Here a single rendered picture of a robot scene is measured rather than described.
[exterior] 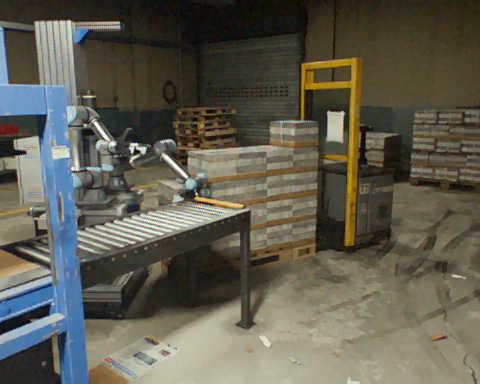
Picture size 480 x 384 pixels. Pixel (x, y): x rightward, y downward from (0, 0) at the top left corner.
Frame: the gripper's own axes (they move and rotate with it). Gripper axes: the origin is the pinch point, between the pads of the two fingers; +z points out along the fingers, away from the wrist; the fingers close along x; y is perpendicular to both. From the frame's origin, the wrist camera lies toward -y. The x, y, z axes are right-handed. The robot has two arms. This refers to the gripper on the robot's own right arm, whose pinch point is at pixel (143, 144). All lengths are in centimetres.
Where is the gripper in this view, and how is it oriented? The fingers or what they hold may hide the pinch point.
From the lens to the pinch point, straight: 272.7
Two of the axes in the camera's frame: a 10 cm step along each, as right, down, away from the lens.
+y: -0.6, 10.0, 0.8
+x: -4.7, 0.4, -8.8
